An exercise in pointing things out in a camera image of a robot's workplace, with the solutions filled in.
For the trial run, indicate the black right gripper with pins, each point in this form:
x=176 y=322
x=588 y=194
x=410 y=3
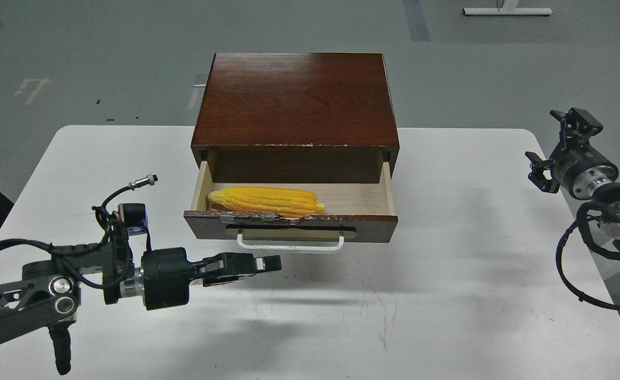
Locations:
x=577 y=167

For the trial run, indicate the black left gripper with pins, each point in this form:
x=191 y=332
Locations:
x=167 y=273

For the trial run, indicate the yellow corn cob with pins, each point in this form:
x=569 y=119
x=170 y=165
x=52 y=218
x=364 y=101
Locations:
x=286 y=202

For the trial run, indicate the wooden drawer with white handle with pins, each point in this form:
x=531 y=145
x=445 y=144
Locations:
x=303 y=217

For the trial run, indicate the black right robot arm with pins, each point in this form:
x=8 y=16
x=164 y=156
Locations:
x=598 y=223

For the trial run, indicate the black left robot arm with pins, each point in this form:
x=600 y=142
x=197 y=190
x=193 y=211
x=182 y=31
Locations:
x=49 y=295

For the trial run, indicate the white table leg base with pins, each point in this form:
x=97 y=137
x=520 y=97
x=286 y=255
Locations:
x=507 y=8

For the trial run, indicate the dark wooden cabinet box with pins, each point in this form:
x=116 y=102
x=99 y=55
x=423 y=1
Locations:
x=297 y=117

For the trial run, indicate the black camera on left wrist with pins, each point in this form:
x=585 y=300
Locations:
x=134 y=218

